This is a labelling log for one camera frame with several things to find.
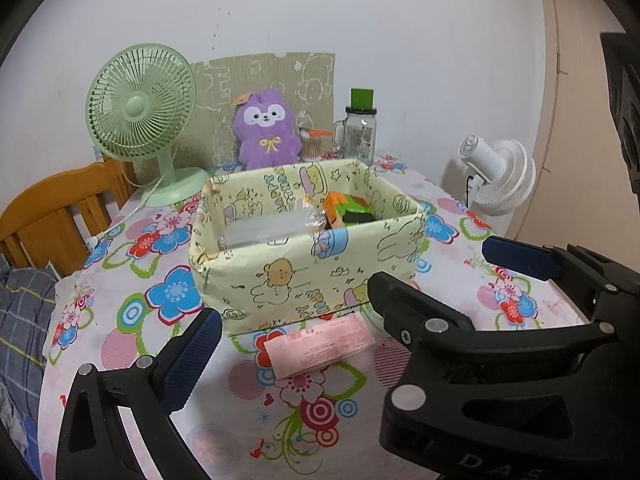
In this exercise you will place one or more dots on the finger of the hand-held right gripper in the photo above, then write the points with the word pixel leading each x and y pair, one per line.
pixel 425 310
pixel 520 257

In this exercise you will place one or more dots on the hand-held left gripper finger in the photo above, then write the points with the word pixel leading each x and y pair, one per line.
pixel 190 360

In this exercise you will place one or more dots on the pink packet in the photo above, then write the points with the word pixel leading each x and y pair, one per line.
pixel 315 347

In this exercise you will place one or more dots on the yellow printed storage box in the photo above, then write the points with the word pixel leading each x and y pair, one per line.
pixel 280 280

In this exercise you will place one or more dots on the orange and green soft toy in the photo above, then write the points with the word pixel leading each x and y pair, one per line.
pixel 332 207

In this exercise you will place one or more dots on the clear plastic bag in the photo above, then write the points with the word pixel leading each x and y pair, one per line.
pixel 270 227

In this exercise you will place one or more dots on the floral tablecloth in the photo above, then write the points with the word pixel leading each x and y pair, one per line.
pixel 150 350

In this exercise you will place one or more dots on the white fan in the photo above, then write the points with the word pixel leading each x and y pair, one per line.
pixel 505 180

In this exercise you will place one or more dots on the beige cabinet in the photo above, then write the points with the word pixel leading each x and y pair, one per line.
pixel 575 160

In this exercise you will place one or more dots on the blue plaid cloth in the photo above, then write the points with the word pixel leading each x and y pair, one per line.
pixel 25 310

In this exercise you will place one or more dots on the glass jar mug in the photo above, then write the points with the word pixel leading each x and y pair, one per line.
pixel 360 135

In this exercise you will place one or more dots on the cotton swab container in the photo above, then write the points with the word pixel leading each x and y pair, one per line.
pixel 312 149

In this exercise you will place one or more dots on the wooden chair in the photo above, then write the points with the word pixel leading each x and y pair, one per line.
pixel 45 205

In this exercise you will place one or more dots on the green plastic cup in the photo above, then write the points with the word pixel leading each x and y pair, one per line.
pixel 363 98

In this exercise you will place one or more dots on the purple plush toy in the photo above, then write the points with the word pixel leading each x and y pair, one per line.
pixel 265 150

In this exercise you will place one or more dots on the green desk fan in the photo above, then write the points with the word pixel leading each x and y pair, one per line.
pixel 135 110

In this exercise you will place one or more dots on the green printed mat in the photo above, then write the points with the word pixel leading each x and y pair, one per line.
pixel 220 80

